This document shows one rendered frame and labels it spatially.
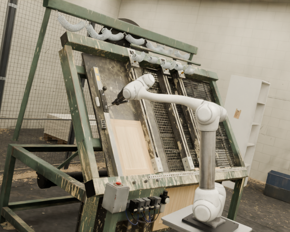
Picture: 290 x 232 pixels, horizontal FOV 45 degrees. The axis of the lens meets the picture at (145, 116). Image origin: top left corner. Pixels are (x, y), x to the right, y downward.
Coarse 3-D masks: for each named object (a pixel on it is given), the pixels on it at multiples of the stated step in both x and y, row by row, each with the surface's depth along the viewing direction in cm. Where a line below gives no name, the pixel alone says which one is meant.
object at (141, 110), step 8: (128, 48) 330; (128, 64) 329; (136, 64) 328; (128, 72) 328; (128, 80) 327; (136, 104) 318; (144, 104) 318; (144, 112) 313; (144, 120) 310; (144, 128) 309; (152, 136) 308; (152, 144) 303; (152, 152) 301; (152, 160) 300; (160, 160) 302; (160, 168) 297
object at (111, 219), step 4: (108, 212) 238; (108, 216) 238; (112, 216) 236; (116, 216) 239; (108, 220) 238; (112, 220) 237; (116, 220) 240; (104, 224) 240; (108, 224) 237; (112, 224) 238; (104, 228) 240; (108, 228) 237; (112, 228) 238
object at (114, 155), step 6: (96, 78) 293; (96, 84) 292; (96, 90) 291; (102, 108) 284; (102, 114) 284; (108, 114) 285; (108, 120) 282; (108, 126) 280; (108, 132) 277; (108, 138) 277; (114, 138) 279; (108, 144) 276; (114, 144) 276; (114, 150) 274; (114, 156) 271; (114, 162) 270; (114, 168) 270; (120, 168) 270; (120, 174) 268
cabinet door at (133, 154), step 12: (120, 120) 295; (120, 132) 290; (132, 132) 300; (120, 144) 284; (132, 144) 294; (144, 144) 304; (120, 156) 278; (132, 156) 288; (144, 156) 298; (132, 168) 282; (144, 168) 292
